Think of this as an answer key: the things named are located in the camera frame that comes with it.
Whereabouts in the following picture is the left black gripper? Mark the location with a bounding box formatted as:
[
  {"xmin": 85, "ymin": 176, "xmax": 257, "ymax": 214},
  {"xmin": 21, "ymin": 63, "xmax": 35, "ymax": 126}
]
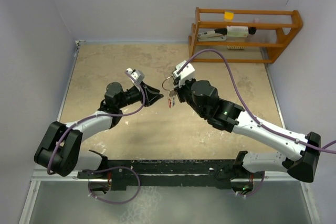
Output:
[{"xmin": 117, "ymin": 81, "xmax": 162, "ymax": 109}]

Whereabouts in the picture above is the large silver keyring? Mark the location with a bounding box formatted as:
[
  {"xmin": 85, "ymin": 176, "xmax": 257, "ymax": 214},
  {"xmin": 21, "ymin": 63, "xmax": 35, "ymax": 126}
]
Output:
[{"xmin": 162, "ymin": 76, "xmax": 175, "ymax": 91}]

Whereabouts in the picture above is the silver keys bunch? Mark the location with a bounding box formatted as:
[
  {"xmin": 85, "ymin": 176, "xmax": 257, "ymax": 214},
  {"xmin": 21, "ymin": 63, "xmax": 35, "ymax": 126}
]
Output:
[{"xmin": 169, "ymin": 90, "xmax": 177, "ymax": 102}]

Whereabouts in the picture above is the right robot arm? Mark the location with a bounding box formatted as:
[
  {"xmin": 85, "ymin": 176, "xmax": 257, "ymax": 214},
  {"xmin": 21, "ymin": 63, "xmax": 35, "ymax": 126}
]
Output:
[{"xmin": 173, "ymin": 79, "xmax": 321, "ymax": 183}]

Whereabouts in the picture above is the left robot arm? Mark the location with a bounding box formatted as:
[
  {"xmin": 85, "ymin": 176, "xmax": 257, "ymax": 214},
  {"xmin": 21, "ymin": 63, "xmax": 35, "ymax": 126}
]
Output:
[{"xmin": 34, "ymin": 82, "xmax": 164, "ymax": 178}]

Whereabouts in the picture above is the staples strip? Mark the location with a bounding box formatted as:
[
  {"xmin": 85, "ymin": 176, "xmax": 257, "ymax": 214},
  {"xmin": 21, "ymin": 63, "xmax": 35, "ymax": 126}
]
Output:
[{"xmin": 227, "ymin": 46, "xmax": 246, "ymax": 50}]

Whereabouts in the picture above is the white stapler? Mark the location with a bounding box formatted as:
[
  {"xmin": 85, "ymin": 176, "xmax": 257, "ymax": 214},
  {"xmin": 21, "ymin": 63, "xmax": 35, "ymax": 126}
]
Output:
[{"xmin": 197, "ymin": 28, "xmax": 227, "ymax": 42}]

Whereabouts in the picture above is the white green box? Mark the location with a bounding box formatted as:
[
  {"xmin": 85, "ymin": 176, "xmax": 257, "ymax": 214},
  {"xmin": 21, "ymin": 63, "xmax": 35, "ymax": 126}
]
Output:
[{"xmin": 227, "ymin": 26, "xmax": 249, "ymax": 38}]

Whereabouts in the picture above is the black round object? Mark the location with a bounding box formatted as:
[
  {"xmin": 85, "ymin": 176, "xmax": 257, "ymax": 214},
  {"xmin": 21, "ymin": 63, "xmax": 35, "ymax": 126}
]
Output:
[{"xmin": 248, "ymin": 27, "xmax": 257, "ymax": 35}]

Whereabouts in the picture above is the yellow sticky block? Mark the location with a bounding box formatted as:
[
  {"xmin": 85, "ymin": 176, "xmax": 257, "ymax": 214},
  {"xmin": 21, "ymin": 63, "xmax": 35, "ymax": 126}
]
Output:
[{"xmin": 224, "ymin": 12, "xmax": 234, "ymax": 22}]

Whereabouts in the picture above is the wooden shelf rack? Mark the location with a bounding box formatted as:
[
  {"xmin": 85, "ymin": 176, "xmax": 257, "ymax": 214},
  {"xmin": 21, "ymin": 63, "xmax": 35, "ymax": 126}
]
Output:
[{"xmin": 188, "ymin": 7, "xmax": 303, "ymax": 63}]

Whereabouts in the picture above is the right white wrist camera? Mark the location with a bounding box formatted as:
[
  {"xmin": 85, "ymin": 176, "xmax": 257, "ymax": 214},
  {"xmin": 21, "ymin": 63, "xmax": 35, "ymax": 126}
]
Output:
[{"xmin": 172, "ymin": 60, "xmax": 195, "ymax": 88}]

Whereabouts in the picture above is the black base frame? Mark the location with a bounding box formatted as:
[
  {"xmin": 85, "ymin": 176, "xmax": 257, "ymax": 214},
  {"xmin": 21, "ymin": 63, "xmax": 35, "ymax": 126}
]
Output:
[{"xmin": 78, "ymin": 152, "xmax": 263, "ymax": 191}]

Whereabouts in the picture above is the base left purple cable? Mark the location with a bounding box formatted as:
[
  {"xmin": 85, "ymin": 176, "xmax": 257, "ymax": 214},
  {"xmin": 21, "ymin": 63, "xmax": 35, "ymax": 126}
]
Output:
[{"xmin": 88, "ymin": 165, "xmax": 142, "ymax": 205}]

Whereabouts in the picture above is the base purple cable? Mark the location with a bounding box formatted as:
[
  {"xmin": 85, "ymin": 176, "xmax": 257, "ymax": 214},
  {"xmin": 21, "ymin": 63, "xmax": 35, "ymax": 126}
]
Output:
[
  {"xmin": 88, "ymin": 165, "xmax": 142, "ymax": 205},
  {"xmin": 235, "ymin": 168, "xmax": 266, "ymax": 199}
]

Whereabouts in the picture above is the base right purple cable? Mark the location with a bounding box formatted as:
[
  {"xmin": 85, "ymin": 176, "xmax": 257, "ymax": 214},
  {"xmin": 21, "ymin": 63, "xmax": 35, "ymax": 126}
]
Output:
[{"xmin": 235, "ymin": 168, "xmax": 266, "ymax": 199}]

